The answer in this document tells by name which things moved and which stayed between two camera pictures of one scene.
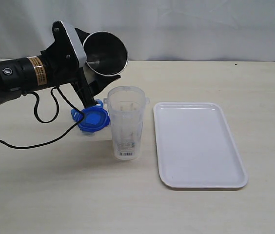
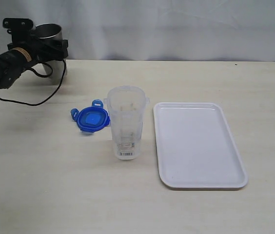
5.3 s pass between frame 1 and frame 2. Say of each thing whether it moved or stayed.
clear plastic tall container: stayed
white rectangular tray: stayed
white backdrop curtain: stayed
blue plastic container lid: stayed
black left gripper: moved
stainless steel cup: moved
